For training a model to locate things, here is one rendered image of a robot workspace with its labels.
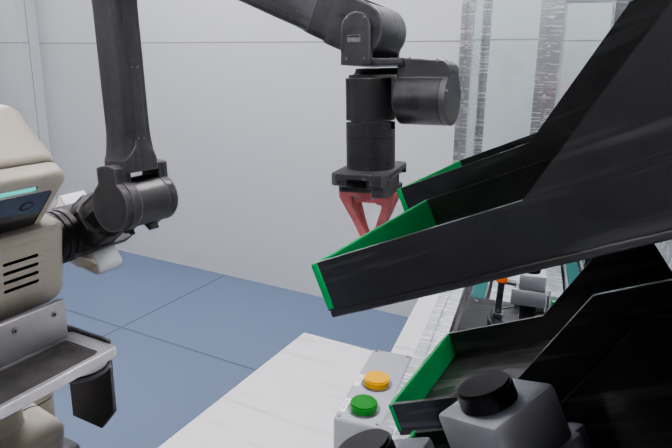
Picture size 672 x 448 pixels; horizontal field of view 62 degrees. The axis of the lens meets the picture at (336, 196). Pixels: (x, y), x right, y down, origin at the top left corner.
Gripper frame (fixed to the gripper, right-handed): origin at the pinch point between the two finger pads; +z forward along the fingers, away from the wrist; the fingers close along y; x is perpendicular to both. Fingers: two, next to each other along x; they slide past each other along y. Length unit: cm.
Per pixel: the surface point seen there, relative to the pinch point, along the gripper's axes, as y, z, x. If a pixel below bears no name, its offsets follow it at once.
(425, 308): 65, 38, 6
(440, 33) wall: 236, -37, 33
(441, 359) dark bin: -18.5, 4.1, -11.8
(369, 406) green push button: 5.5, 26.4, 2.0
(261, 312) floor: 212, 120, 130
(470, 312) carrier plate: 43, 27, -8
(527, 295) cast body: 36.9, 19.6, -18.1
